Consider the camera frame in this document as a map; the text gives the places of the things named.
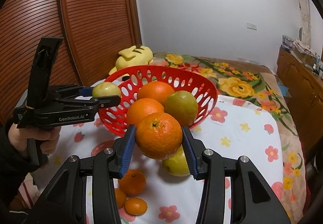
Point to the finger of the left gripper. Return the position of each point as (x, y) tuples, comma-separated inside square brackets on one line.
[(70, 91), (91, 105)]

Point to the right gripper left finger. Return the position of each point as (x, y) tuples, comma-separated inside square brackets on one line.
[(64, 198)]

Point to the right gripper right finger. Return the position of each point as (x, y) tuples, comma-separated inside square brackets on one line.
[(252, 199)]

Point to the small yellow-green apple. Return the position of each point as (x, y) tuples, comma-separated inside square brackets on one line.
[(106, 89)]

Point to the large orange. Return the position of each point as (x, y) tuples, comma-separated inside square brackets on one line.
[(156, 90), (142, 108)]

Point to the larger mandarin orange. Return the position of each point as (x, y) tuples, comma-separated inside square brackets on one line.
[(158, 136)]

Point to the large green apple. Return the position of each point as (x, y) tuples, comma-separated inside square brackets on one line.
[(183, 106)]

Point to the left hand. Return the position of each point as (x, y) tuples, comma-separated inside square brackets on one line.
[(18, 138)]

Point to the small mandarin orange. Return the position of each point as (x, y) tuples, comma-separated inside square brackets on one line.
[(135, 206), (120, 197)]

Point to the yellow plush toy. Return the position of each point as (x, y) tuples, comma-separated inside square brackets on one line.
[(133, 56)]

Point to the white floral strawberry cloth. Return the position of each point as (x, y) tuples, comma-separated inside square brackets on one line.
[(233, 129)]

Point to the green pear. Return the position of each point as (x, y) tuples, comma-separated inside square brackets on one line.
[(176, 164)]

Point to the wooden louvered wardrobe door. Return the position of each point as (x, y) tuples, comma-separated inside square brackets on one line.
[(93, 32)]

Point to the red plastic perforated basket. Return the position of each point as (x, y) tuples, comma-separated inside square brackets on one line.
[(131, 79)]

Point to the colourful floral bed blanket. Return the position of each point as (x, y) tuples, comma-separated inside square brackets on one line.
[(252, 84)]

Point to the wooden sideboard cabinet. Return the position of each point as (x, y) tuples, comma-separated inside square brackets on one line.
[(305, 104)]

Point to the patterned box on cabinet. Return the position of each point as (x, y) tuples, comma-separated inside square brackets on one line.
[(304, 53)]

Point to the white curtain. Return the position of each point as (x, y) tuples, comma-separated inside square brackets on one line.
[(306, 21)]

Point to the white wall switch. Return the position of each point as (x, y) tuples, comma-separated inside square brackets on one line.
[(251, 26)]

